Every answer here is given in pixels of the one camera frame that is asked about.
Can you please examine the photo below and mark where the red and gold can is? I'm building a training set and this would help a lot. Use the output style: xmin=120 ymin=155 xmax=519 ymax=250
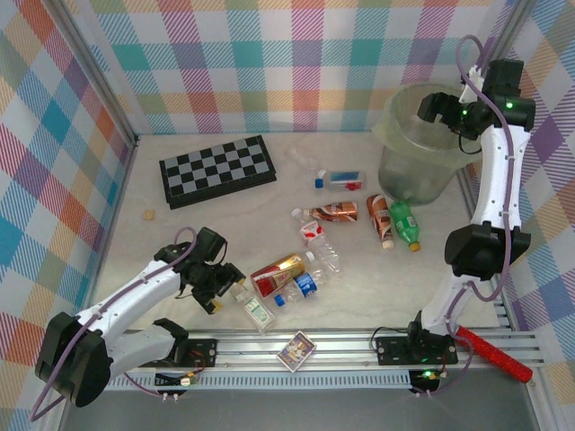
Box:
xmin=249 ymin=251 xmax=316 ymax=298

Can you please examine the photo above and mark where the aluminium mounting rail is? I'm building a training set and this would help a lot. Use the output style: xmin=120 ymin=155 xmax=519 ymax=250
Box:
xmin=120 ymin=329 xmax=543 ymax=373

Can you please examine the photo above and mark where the aluminium frame post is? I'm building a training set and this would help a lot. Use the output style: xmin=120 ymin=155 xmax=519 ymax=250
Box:
xmin=475 ymin=0 xmax=538 ymax=68
xmin=56 ymin=0 xmax=139 ymax=152

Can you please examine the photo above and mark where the brown label plastic bottle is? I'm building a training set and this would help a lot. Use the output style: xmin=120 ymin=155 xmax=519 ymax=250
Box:
xmin=303 ymin=201 xmax=360 ymax=224
xmin=365 ymin=193 xmax=396 ymax=251

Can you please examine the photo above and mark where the clear bottle blue round logo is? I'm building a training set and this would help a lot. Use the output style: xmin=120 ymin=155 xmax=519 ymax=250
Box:
xmin=273 ymin=268 xmax=332 ymax=309

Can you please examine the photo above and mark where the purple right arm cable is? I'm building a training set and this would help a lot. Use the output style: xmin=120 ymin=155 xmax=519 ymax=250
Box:
xmin=415 ymin=34 xmax=516 ymax=399

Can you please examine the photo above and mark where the red glittery stick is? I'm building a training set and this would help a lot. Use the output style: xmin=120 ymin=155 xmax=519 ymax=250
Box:
xmin=455 ymin=326 xmax=535 ymax=384

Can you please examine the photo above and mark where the green plastic bottle yellow cap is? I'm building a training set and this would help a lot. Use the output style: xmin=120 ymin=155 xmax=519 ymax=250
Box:
xmin=388 ymin=199 xmax=424 ymax=253

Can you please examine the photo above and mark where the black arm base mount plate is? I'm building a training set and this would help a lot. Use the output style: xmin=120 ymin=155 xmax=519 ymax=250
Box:
xmin=177 ymin=337 xmax=219 ymax=369
xmin=375 ymin=334 xmax=459 ymax=365

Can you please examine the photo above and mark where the playing card box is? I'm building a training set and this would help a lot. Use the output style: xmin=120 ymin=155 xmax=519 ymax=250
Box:
xmin=276 ymin=330 xmax=318 ymax=372

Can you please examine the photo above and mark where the black and grey chessboard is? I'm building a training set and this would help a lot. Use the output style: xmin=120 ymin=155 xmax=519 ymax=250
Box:
xmin=158 ymin=134 xmax=279 ymax=211

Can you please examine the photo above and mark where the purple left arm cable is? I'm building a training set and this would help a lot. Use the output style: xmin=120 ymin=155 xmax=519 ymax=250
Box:
xmin=29 ymin=225 xmax=201 ymax=423

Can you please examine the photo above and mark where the grey slotted cable duct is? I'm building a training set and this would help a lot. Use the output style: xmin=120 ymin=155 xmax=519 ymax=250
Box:
xmin=105 ymin=370 xmax=412 ymax=391

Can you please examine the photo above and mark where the clear bottle green white label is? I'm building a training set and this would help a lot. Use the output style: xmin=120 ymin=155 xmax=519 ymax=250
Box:
xmin=230 ymin=285 xmax=278 ymax=337

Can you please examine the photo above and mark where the clear bottle red white label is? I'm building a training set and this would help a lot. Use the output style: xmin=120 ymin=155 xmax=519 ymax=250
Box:
xmin=290 ymin=207 xmax=343 ymax=276

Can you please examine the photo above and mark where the small black electronics board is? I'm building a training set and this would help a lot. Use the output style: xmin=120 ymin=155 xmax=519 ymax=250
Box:
xmin=409 ymin=367 xmax=445 ymax=392
xmin=154 ymin=370 xmax=201 ymax=391

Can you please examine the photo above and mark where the small clear unlabelled plastic bottle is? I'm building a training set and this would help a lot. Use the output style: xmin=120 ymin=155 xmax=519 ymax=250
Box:
xmin=287 ymin=147 xmax=320 ymax=172

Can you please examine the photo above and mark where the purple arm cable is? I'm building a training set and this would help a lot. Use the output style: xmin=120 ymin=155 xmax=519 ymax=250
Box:
xmin=415 ymin=34 xmax=516 ymax=399
xmin=29 ymin=225 xmax=201 ymax=423

